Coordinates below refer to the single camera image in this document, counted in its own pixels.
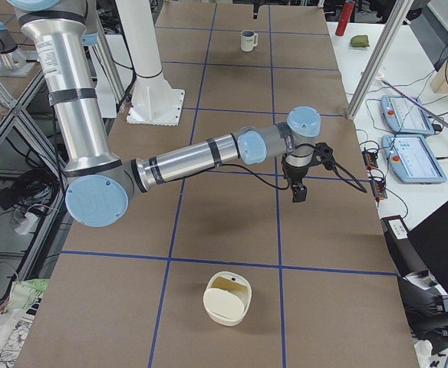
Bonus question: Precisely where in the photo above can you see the far grey teach pendant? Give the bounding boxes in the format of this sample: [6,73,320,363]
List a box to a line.
[380,95,435,136]

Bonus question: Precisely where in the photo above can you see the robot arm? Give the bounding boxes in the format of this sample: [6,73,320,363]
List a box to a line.
[251,0,261,19]
[13,1,321,228]

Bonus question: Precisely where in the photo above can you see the cream lidded container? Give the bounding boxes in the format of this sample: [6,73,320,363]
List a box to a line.
[203,271,252,327]

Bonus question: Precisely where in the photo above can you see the black adapter box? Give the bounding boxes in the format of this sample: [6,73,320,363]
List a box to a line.
[380,215,427,277]

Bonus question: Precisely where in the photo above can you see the braided black camera cable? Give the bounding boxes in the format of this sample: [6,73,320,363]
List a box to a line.
[323,153,368,193]

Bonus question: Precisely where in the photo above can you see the patterned cloth bag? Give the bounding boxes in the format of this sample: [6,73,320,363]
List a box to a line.
[0,278,49,367]

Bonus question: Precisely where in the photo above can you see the near grey teach pendant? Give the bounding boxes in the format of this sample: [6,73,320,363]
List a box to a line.
[381,134,447,184]

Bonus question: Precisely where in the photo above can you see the green bean bag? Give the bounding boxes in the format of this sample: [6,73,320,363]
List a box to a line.
[350,34,370,48]

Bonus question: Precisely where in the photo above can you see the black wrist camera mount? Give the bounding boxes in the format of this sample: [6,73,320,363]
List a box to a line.
[310,143,336,171]

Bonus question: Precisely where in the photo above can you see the red cylinder bottle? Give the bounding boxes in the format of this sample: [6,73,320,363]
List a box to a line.
[335,0,355,37]

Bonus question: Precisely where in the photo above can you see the grey teach pendant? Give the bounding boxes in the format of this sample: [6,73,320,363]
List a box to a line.
[381,134,447,184]
[380,95,435,136]

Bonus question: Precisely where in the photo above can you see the brown table mat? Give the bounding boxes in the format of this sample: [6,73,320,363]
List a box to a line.
[16,2,418,367]

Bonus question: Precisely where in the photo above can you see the aluminium frame post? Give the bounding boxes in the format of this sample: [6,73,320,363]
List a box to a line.
[346,0,413,120]

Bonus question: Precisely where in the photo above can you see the white ribbed cup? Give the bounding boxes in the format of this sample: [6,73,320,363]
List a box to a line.
[240,30,259,52]

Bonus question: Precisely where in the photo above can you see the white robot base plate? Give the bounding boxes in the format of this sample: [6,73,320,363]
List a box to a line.
[116,0,185,126]

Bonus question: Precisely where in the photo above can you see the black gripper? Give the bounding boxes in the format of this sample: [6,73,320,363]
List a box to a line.
[282,154,312,203]

